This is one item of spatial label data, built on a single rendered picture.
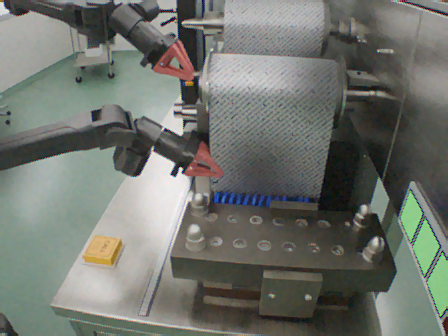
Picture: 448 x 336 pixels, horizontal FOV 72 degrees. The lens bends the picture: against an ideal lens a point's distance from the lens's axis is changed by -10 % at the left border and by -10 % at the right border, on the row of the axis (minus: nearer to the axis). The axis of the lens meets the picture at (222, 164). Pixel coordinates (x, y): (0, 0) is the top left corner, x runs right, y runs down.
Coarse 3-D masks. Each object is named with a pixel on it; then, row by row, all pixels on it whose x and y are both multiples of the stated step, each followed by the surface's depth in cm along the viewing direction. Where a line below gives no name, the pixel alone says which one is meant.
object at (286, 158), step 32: (224, 128) 66; (256, 128) 66; (288, 128) 65; (320, 128) 64; (224, 160) 70; (256, 160) 69; (288, 160) 68; (320, 160) 67; (224, 192) 74; (256, 192) 73; (288, 192) 72; (320, 192) 71
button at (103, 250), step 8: (96, 240) 76; (104, 240) 76; (112, 240) 76; (120, 240) 77; (88, 248) 74; (96, 248) 74; (104, 248) 74; (112, 248) 74; (120, 248) 77; (88, 256) 72; (96, 256) 72; (104, 256) 72; (112, 256) 73; (104, 264) 73; (112, 264) 73
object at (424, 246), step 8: (424, 224) 39; (424, 232) 39; (416, 240) 41; (424, 240) 39; (432, 240) 37; (416, 248) 41; (424, 248) 38; (432, 248) 36; (424, 256) 38; (432, 256) 36; (424, 264) 38; (424, 272) 38
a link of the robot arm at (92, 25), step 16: (16, 0) 76; (32, 0) 72; (48, 0) 69; (64, 0) 68; (80, 0) 66; (16, 16) 82; (48, 16) 72; (64, 16) 68; (80, 16) 67; (96, 16) 64; (80, 32) 68; (96, 32) 66
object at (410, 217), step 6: (408, 198) 45; (408, 204) 44; (414, 204) 43; (408, 210) 44; (414, 210) 42; (420, 210) 41; (402, 216) 46; (408, 216) 44; (414, 216) 42; (420, 216) 40; (402, 222) 46; (408, 222) 44; (414, 222) 42; (408, 228) 44; (414, 228) 42; (408, 234) 44
